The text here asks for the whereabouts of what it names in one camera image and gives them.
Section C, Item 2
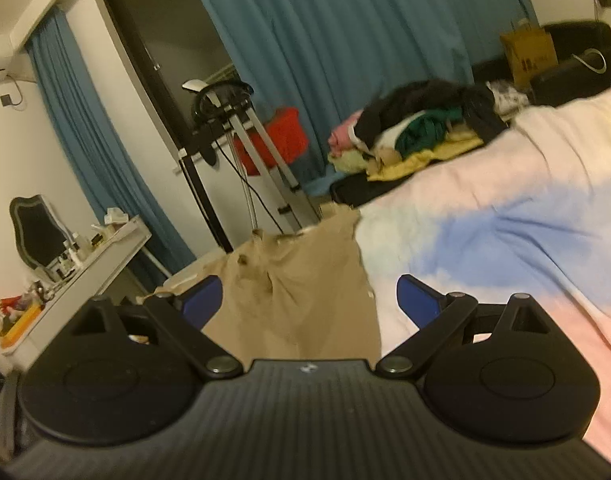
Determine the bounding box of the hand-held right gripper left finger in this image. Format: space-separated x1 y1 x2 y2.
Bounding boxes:
70 275 243 376

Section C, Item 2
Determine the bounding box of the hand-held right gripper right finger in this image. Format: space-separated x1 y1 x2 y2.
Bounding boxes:
375 274 553 377

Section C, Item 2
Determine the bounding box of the tan t-shirt white print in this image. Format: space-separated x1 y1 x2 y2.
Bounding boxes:
155 204 384 362

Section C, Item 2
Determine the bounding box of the white vanity desk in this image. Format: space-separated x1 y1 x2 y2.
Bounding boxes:
0 215 174 362

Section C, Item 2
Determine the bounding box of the pastel bed blanket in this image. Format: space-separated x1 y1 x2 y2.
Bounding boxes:
355 55 611 463

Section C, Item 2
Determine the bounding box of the row of cosmetic bottles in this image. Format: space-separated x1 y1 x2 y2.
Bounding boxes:
49 230 117 282

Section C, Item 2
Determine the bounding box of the yellow cloth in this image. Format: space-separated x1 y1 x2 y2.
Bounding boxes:
366 135 487 183

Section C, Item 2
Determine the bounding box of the pale green towel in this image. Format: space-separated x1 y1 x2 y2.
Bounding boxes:
333 152 372 174

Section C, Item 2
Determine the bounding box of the green garment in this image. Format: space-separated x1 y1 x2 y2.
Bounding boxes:
395 107 465 157

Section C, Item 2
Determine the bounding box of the garment steamer stand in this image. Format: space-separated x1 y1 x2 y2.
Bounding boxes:
182 78 322 237

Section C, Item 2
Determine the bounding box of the narrow blue curtain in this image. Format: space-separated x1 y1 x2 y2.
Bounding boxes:
25 7 197 281

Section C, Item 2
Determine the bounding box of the red plastic basket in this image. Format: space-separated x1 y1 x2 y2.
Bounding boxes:
232 106 310 177

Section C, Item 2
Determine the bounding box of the wavy vanity mirror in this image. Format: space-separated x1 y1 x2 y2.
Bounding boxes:
9 195 77 272

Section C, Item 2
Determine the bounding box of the pink cloth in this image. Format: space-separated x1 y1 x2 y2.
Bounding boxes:
329 112 366 157

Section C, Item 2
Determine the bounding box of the orange tray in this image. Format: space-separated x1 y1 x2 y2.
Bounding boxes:
0 302 44 350

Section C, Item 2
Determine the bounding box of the black garment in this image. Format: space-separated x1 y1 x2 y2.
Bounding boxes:
357 79 509 144

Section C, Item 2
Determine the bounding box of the white patterned cloth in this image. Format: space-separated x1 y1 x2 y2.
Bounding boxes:
487 81 532 114

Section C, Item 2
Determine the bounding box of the dark window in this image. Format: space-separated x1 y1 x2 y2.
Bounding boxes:
102 0 236 157

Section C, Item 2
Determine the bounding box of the yellow paper bag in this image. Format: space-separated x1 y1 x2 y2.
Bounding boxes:
500 19 559 89

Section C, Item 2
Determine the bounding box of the wide blue curtain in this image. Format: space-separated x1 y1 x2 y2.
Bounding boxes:
182 0 542 187

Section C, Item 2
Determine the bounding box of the black bag with cord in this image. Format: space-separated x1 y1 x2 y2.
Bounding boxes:
473 20 611 109

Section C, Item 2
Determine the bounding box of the white cord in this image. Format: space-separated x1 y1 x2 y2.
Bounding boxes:
572 48 609 74

